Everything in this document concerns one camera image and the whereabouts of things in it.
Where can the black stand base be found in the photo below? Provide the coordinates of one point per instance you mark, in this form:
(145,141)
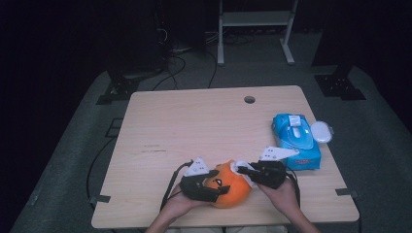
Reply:
(121,87)
(338,85)

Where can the white metal stand frame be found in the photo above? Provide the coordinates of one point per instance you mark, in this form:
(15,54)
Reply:
(256,19)

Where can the black floor frame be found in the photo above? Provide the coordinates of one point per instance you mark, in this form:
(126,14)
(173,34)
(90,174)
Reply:
(113,127)

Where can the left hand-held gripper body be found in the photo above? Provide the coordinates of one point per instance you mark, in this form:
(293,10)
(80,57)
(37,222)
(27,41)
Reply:
(196,187)

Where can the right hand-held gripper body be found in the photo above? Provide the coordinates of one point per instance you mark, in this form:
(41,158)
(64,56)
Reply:
(271,173)

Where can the white wet wipe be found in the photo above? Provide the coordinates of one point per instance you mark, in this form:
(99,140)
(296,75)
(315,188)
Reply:
(238,164)

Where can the grey table edge clip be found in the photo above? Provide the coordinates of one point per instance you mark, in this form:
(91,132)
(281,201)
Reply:
(100,198)
(346,192)

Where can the blue wet wipe pack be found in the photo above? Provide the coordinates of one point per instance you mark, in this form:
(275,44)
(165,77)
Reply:
(299,139)

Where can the orange plush toy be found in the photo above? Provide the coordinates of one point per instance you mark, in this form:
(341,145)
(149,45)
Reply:
(234,191)

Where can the person's right hand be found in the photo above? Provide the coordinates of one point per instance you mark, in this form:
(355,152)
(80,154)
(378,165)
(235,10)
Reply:
(281,197)

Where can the person's left hand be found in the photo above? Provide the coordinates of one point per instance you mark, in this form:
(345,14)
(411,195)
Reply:
(184,205)

